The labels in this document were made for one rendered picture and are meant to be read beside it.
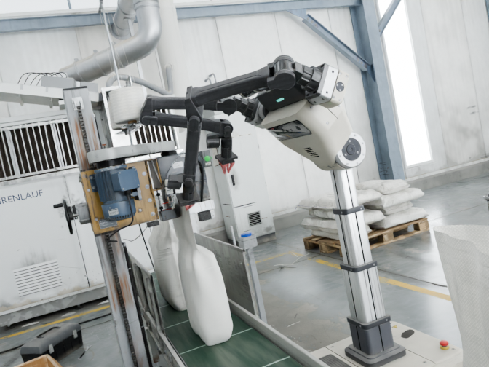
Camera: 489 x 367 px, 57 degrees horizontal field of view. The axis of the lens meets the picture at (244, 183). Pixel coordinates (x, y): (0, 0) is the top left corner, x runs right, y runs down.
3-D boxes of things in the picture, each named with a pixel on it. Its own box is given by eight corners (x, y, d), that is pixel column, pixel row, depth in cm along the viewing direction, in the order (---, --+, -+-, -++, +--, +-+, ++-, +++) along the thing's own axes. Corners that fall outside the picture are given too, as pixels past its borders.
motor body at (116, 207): (140, 215, 208) (128, 163, 206) (106, 223, 202) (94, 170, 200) (134, 214, 222) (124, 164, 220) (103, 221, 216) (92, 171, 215)
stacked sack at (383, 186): (413, 189, 515) (411, 176, 514) (383, 197, 499) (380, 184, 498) (375, 189, 577) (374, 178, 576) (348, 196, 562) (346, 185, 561)
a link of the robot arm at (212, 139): (231, 126, 212) (228, 121, 220) (207, 127, 210) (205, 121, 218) (231, 149, 217) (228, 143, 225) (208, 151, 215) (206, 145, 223)
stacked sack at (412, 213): (432, 218, 511) (430, 205, 510) (386, 232, 487) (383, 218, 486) (406, 216, 551) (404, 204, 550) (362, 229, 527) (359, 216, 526)
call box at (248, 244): (257, 245, 237) (255, 234, 236) (244, 249, 234) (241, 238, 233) (252, 244, 244) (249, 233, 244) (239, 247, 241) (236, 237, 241)
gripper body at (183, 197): (175, 196, 216) (176, 186, 210) (196, 191, 219) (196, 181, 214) (180, 206, 212) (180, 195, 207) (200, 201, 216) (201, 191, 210)
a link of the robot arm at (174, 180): (193, 180, 199) (194, 166, 204) (167, 178, 198) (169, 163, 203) (191, 196, 208) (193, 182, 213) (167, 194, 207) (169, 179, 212)
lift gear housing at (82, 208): (91, 223, 223) (86, 202, 222) (79, 226, 221) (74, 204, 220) (90, 221, 233) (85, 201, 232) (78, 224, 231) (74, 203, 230)
